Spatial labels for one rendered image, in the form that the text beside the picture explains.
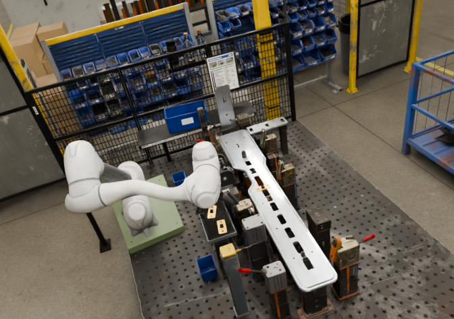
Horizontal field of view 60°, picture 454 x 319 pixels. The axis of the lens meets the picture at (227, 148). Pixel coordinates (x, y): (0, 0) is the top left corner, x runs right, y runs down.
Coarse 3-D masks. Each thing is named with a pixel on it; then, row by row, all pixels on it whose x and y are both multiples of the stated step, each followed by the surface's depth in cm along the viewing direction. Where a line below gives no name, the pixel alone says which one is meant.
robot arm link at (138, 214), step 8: (128, 200) 225; (136, 200) 222; (144, 200) 226; (128, 208) 219; (136, 208) 220; (144, 208) 221; (128, 216) 219; (136, 216) 219; (144, 216) 220; (128, 224) 225; (136, 224) 222; (144, 224) 225
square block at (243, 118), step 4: (240, 116) 284; (244, 116) 283; (248, 116) 283; (240, 120) 281; (244, 120) 282; (248, 120) 283; (240, 124) 283; (244, 124) 284; (248, 124) 285; (240, 128) 290; (244, 128) 286
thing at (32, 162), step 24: (0, 24) 325; (0, 48) 332; (0, 72) 343; (24, 72) 350; (0, 96) 352; (24, 96) 359; (0, 120) 363; (24, 120) 371; (48, 120) 377; (0, 144) 374; (24, 144) 383; (48, 144) 390; (0, 168) 386; (24, 168) 396; (48, 168) 405; (0, 192) 399; (24, 192) 407
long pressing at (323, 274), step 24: (240, 144) 266; (240, 168) 243; (264, 168) 240; (264, 216) 207; (288, 216) 204; (288, 240) 191; (312, 240) 189; (288, 264) 179; (312, 264) 178; (312, 288) 168
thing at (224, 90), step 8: (216, 88) 266; (224, 88) 268; (216, 96) 269; (224, 96) 271; (216, 104) 272; (224, 104) 274; (232, 104) 276; (224, 112) 278; (232, 112) 280; (224, 120) 281; (232, 120) 283; (224, 128) 285
